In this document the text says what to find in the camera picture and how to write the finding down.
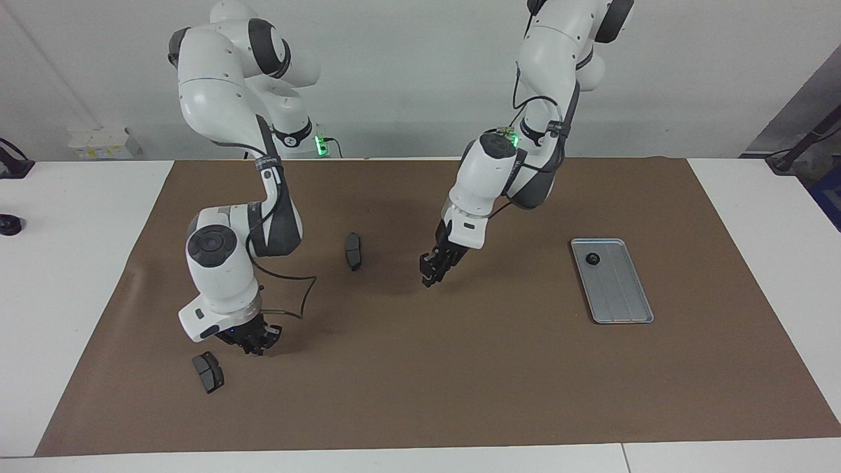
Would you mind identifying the grooved grey brake pad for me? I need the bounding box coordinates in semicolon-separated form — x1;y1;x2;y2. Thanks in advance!
191;351;225;395

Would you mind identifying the black table clamp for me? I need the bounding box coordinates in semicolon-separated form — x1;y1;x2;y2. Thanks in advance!
0;137;35;179

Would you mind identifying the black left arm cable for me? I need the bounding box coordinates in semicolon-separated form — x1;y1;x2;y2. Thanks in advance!
496;62;582;221

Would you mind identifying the white power box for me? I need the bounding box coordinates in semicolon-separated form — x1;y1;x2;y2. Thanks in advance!
68;127;143;160

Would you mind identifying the silver metal tray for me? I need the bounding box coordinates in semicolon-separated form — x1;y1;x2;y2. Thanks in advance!
570;237;655;325

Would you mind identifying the blue crate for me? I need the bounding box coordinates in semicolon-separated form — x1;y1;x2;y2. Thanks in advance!
809;164;841;232

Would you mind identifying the brown table mat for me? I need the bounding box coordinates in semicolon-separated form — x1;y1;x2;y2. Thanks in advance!
34;156;841;457

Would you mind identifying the black stand pole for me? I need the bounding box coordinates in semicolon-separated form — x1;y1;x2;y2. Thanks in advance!
765;108;841;175

